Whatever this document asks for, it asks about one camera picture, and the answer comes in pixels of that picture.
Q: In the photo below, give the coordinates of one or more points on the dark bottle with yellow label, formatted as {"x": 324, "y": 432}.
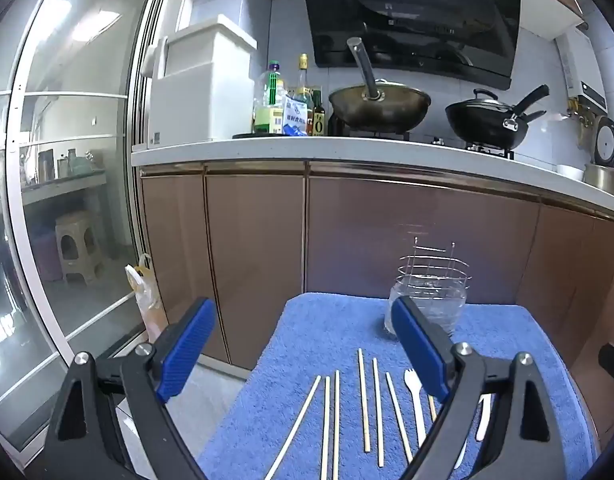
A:
{"x": 319, "y": 120}

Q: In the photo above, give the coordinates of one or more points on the sliding glass door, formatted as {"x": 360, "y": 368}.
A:
{"x": 77, "y": 110}

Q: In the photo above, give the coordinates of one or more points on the green cap oil bottle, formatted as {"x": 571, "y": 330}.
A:
{"x": 269, "y": 105}

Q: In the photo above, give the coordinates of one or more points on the plastic bag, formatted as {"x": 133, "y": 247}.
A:
{"x": 147, "y": 300}

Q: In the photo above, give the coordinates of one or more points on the white water heater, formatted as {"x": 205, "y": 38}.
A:
{"x": 584, "y": 65}

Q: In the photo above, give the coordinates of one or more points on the blue towel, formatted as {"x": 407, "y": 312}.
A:
{"x": 312, "y": 340}

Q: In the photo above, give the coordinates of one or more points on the blue and white salt bag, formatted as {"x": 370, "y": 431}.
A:
{"x": 295, "y": 117}

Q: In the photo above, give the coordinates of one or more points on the yellow cap bottle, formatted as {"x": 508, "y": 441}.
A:
{"x": 303, "y": 75}

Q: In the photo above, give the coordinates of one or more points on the black wok with lid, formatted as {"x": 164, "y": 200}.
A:
{"x": 482, "y": 122}

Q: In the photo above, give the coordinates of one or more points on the black range hood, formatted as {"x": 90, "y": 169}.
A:
{"x": 412, "y": 15}

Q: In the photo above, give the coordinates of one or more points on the white storage box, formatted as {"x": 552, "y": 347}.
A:
{"x": 202, "y": 100}

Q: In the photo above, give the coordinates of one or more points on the white plastic fork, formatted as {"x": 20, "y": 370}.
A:
{"x": 414, "y": 400}

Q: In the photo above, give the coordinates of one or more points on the grey side table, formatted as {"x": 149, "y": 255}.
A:
{"x": 62, "y": 185}

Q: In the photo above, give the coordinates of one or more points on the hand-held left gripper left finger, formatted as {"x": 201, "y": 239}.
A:
{"x": 187, "y": 350}

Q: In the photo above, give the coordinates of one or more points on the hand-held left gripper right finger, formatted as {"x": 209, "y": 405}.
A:
{"x": 419, "y": 355}

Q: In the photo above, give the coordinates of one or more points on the white plastic spoon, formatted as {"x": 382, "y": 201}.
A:
{"x": 484, "y": 417}

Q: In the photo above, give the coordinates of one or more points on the brown kitchen base cabinet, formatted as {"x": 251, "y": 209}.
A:
{"x": 257, "y": 260}

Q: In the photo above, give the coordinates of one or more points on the white bowl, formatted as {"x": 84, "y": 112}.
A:
{"x": 569, "y": 172}

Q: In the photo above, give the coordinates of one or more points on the white plastic utensil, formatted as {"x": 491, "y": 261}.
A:
{"x": 461, "y": 455}

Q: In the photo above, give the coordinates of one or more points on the water heater pipe fittings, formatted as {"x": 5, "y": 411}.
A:
{"x": 582, "y": 120}

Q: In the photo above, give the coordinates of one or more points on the steel pot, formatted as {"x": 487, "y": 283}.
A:
{"x": 603, "y": 180}

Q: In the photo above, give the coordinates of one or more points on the beige plastic stool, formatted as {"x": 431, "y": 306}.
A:
{"x": 79, "y": 245}

